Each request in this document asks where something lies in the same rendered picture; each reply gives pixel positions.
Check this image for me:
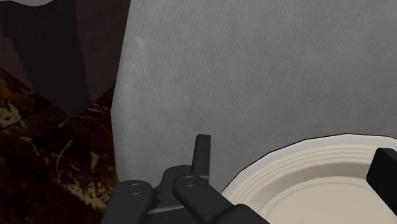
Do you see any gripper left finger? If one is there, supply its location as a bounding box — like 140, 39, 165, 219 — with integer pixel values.
101, 134, 269, 224

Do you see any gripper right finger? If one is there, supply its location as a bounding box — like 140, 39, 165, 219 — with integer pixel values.
366, 147, 397, 216

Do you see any white ribbed plate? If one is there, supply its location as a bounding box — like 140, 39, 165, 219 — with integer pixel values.
220, 133, 397, 224

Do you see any grey fabric sofa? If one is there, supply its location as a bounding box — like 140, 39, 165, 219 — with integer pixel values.
110, 0, 397, 193

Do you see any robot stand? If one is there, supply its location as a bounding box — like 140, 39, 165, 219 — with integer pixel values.
0, 0, 132, 118

